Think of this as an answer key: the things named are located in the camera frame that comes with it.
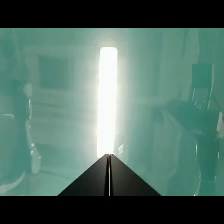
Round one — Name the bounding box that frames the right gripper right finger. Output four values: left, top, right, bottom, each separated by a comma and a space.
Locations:
108, 153, 162, 197

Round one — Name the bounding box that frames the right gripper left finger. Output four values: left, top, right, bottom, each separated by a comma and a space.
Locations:
58, 153, 110, 197

